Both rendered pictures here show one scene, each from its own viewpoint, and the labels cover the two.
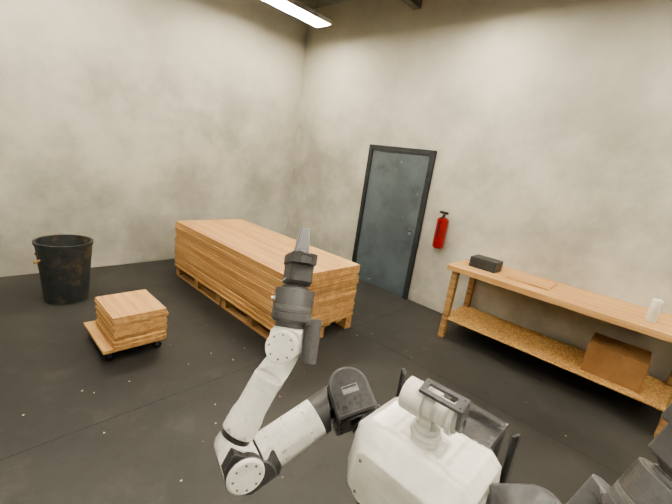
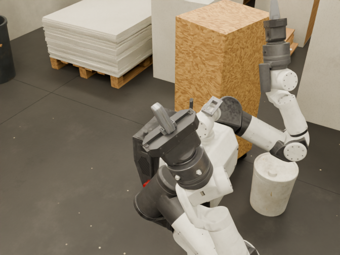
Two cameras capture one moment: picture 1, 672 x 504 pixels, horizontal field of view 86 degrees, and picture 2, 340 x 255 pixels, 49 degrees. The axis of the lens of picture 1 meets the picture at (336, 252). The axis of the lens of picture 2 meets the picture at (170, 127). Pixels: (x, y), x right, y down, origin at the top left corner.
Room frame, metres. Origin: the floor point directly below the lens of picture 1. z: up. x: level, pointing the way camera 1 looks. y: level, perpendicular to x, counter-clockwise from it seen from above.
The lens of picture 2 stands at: (0.90, 0.65, 2.10)
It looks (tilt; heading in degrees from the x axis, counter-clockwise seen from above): 37 degrees down; 258
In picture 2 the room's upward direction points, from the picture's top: straight up
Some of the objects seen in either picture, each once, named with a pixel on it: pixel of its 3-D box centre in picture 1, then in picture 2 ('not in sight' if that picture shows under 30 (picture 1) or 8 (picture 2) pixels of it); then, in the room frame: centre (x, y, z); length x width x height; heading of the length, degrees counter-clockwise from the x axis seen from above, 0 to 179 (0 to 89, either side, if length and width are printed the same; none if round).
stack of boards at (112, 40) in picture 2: not in sight; (141, 18); (0.30, -4.17, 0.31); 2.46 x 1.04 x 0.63; 48
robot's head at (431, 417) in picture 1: (428, 409); (204, 123); (0.61, -0.22, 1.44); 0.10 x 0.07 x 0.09; 51
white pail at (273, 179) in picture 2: not in sight; (273, 179); (-0.20, -1.05, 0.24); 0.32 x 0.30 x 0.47; 48
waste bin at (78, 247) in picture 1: (64, 268); not in sight; (3.64, 2.90, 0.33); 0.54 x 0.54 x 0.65
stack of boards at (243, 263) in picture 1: (257, 270); not in sight; (4.32, 0.96, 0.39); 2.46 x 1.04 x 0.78; 48
